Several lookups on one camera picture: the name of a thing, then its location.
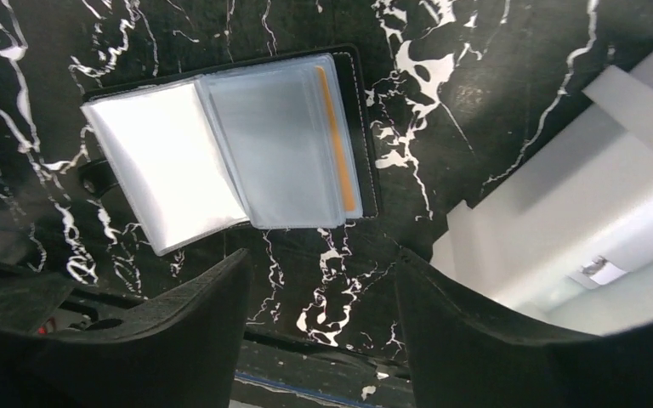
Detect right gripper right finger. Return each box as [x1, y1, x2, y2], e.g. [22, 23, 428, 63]
[395, 249, 653, 407]

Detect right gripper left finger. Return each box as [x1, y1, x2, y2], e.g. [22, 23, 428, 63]
[0, 249, 252, 407]

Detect orange credit card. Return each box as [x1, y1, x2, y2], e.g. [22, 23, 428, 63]
[315, 66, 357, 212]

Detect grey bin left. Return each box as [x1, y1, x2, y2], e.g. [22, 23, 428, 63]
[431, 53, 653, 335]

